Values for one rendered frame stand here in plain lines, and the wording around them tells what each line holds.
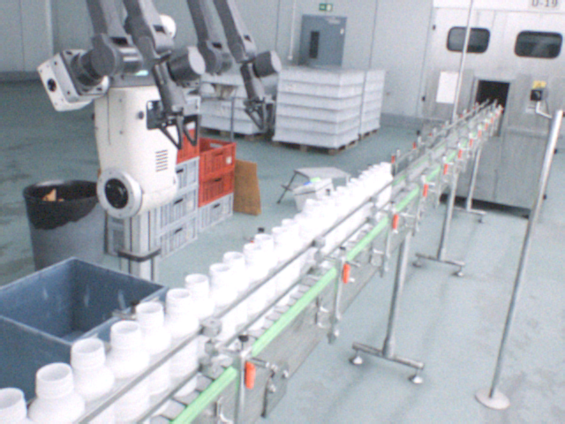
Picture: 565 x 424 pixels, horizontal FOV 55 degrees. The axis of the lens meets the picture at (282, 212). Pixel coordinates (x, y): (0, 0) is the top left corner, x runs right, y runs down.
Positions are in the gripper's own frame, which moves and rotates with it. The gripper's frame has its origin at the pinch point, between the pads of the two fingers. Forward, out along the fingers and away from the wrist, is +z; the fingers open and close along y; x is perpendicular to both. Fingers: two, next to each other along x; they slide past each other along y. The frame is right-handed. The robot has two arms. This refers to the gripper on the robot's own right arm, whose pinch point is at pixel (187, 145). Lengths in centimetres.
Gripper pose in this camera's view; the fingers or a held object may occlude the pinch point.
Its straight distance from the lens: 133.8
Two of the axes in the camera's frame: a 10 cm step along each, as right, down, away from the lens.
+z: 2.8, 9.5, 1.2
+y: 4.2, -2.4, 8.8
